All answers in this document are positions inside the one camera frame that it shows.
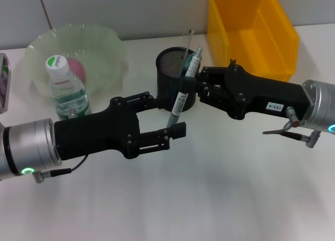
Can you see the yellow plastic bin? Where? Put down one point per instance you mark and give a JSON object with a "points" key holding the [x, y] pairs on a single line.
{"points": [[251, 42]]}

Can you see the black mesh pen holder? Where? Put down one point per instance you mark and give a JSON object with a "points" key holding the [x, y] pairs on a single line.
{"points": [[167, 86]]}

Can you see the translucent green fruit plate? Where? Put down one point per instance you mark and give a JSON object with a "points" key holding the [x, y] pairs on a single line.
{"points": [[104, 57]]}

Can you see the clear water bottle green label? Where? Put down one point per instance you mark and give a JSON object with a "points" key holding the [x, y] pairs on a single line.
{"points": [[68, 94]]}

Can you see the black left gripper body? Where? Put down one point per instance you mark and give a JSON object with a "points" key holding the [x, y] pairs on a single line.
{"points": [[91, 133]]}

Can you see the pink peach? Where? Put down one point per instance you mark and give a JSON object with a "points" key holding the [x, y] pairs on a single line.
{"points": [[78, 69]]}

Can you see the green plastic wrapper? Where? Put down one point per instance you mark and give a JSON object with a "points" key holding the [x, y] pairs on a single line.
{"points": [[232, 61]]}

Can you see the clear plastic ruler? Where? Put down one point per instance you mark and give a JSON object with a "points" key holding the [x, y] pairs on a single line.
{"points": [[189, 42]]}

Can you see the grey silver ballpoint pen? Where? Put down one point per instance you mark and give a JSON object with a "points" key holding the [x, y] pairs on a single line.
{"points": [[179, 102]]}

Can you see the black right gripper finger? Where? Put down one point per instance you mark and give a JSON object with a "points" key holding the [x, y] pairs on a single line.
{"points": [[214, 73], [212, 94]]}

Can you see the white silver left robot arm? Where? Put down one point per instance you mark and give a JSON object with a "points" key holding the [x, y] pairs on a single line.
{"points": [[28, 146]]}

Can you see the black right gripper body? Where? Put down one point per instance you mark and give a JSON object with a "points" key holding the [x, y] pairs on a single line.
{"points": [[256, 94]]}

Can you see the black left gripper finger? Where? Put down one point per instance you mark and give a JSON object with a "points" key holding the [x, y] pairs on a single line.
{"points": [[141, 102], [162, 138]]}

